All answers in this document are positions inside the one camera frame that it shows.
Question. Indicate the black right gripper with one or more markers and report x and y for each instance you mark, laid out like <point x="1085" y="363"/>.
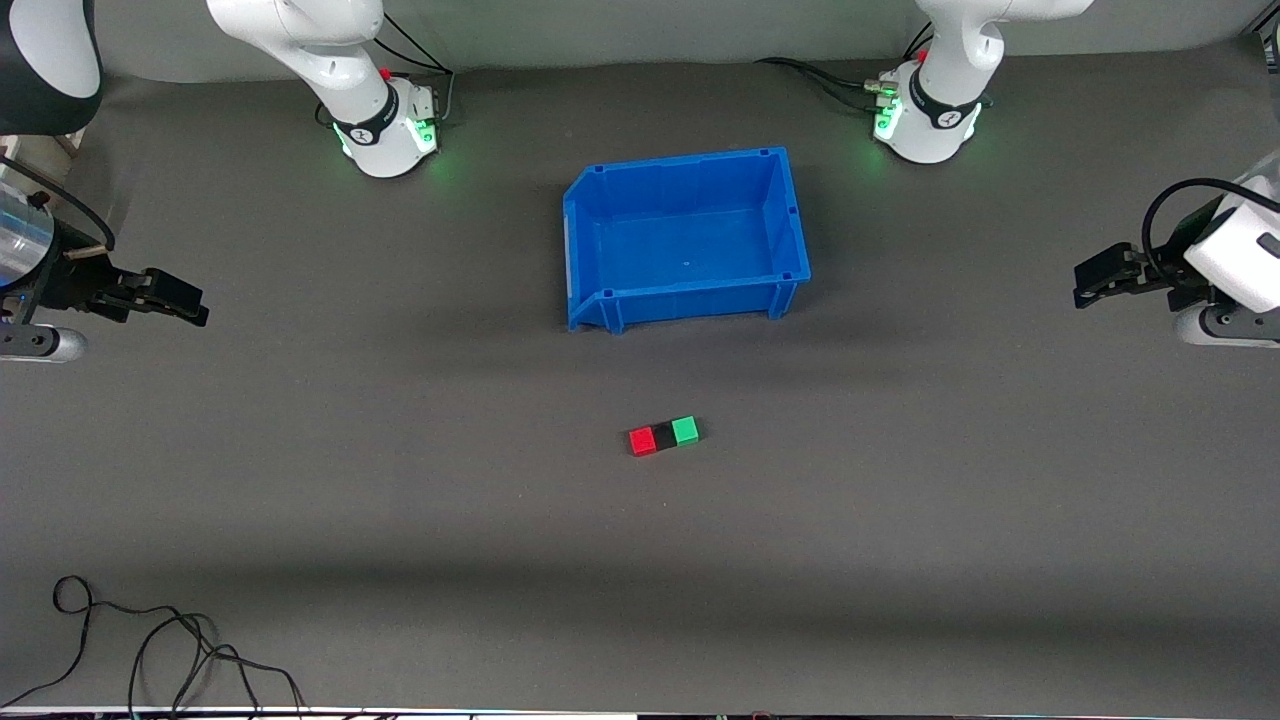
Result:
<point x="72" y="285"/>

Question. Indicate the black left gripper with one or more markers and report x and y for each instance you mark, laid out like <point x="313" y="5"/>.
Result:
<point x="1165" y="272"/>

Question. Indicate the green cube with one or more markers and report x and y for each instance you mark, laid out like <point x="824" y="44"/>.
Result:
<point x="685" y="430"/>

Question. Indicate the red cube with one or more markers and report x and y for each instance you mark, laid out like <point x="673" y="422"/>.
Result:
<point x="643" y="441"/>

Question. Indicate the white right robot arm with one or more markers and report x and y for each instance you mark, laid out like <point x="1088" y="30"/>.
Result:
<point x="330" y="60"/>

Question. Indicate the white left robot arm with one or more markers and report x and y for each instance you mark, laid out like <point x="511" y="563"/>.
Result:
<point x="945" y="60"/>

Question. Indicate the black cube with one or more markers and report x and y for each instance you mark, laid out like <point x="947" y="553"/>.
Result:
<point x="665" y="436"/>

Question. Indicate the blue plastic storage bin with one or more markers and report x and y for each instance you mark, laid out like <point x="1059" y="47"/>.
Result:
<point x="690" y="240"/>

